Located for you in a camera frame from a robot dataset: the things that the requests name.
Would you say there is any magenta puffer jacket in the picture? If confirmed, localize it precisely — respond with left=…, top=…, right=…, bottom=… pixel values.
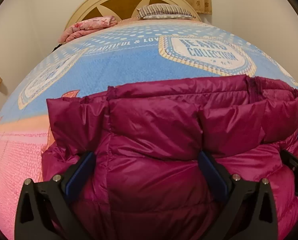
left=42, top=76, right=298, bottom=239

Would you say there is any folded pink floral blanket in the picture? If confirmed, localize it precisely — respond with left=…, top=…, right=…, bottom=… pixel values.
left=58, top=16, right=118, bottom=44

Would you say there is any blue pink patterned bedspread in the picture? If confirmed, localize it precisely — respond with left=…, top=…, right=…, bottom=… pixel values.
left=0, top=20, right=298, bottom=239

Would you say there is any striped pillow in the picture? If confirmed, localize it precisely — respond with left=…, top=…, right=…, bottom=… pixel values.
left=137, top=3, right=196, bottom=20

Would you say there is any cream arched wooden headboard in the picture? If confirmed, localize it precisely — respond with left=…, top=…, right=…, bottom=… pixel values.
left=66, top=0, right=201, bottom=27

